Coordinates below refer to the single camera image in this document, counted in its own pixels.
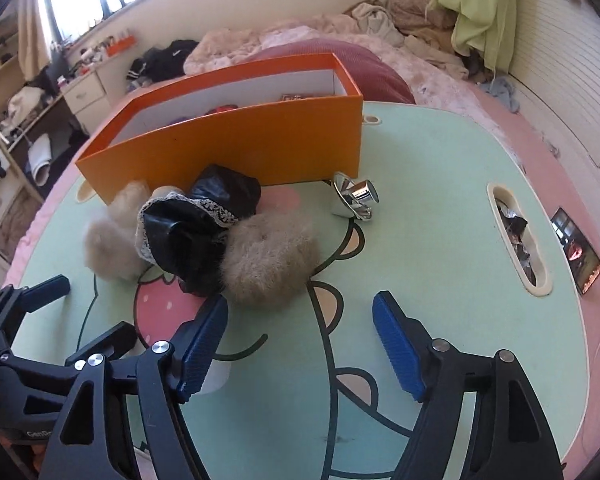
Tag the white slatted door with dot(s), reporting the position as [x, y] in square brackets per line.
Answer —
[570, 60]

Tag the light blue cloth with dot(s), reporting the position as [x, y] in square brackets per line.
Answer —
[500, 91]

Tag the white drawer cabinet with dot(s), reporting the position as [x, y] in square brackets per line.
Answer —
[87, 92]

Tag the white rolled bag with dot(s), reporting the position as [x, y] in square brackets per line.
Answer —
[40, 157]

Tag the white jacket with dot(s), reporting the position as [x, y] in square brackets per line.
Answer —
[25, 102]

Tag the shiny silver metal cup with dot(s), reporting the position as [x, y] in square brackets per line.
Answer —
[352, 200]

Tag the dark patterned flat item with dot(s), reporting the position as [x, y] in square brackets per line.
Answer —
[297, 96]

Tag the beige clothing pile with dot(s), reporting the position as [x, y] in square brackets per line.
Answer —
[415, 15]

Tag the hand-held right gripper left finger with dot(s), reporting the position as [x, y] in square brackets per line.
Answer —
[202, 350]

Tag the beige knitted cloth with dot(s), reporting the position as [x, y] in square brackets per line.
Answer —
[10, 225]

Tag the maroon pillow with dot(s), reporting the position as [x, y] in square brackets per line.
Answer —
[380, 75]

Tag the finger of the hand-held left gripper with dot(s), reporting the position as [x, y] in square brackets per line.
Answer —
[112, 337]
[50, 287]

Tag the light green hanging cloth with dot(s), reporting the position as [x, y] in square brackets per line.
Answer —
[480, 10]

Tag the crumpled foil wrappers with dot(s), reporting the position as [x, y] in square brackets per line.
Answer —
[515, 230]

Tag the orange tray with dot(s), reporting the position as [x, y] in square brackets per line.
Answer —
[120, 46]

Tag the floral quilt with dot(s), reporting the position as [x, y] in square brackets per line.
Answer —
[230, 42]

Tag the orange cardboard box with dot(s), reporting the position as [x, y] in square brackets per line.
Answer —
[255, 145]

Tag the black clothes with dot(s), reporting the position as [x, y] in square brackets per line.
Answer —
[165, 60]

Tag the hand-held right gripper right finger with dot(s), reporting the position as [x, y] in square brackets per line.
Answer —
[395, 345]

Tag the black lace-trimmed pouch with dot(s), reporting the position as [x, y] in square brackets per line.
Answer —
[190, 240]

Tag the green cartoon desktop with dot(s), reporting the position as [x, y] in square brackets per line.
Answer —
[430, 160]

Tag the fluffy fur ball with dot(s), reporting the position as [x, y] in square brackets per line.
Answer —
[110, 245]
[270, 260]

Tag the cream curtain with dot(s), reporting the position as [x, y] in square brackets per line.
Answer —
[32, 35]

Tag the red item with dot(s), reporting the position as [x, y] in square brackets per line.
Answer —
[224, 108]

